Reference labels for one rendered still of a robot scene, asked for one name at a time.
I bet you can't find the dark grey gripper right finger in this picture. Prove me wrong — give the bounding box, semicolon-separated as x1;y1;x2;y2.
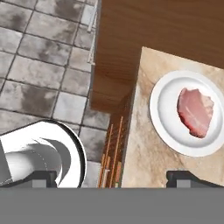
165;170;224;189

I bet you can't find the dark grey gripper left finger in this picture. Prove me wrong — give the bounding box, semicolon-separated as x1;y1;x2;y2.
0;170;58;189

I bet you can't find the white round plate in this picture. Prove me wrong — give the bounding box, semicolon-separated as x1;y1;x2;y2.
149;69;224;158

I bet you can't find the raw red steak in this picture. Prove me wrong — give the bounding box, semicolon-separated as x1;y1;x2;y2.
176;87;215;139

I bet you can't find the wooden cupboard under counter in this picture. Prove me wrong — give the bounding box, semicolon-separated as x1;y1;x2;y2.
98;87;138;189

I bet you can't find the white round black-rimmed object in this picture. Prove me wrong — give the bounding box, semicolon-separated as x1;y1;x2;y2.
0;119;88;189

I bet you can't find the tall brown wooden cabinet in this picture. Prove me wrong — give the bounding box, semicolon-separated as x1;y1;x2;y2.
89;0;224;116

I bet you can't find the pale cabinet handle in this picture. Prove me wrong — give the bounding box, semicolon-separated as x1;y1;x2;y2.
87;40;96;66
87;8;99;33

